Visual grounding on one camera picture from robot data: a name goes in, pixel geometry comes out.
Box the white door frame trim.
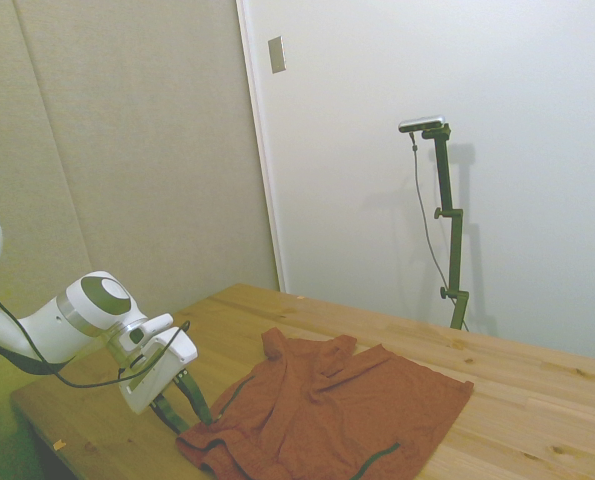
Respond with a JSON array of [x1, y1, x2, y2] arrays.
[[234, 0, 289, 294]]

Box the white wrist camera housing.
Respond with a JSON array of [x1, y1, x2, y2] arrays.
[[117, 313, 175, 354]]

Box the grey wall switch plate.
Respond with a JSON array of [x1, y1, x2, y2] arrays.
[[267, 35, 288, 76]]

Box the silver exterior camera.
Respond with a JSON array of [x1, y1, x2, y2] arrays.
[[397, 114, 449, 134]]

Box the dark green camera stand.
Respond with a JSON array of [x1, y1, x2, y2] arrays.
[[420, 123, 471, 332]]

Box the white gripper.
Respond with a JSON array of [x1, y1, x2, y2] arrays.
[[117, 330, 214, 437]]

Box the rust red shorts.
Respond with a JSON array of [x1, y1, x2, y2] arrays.
[[174, 327, 475, 480]]

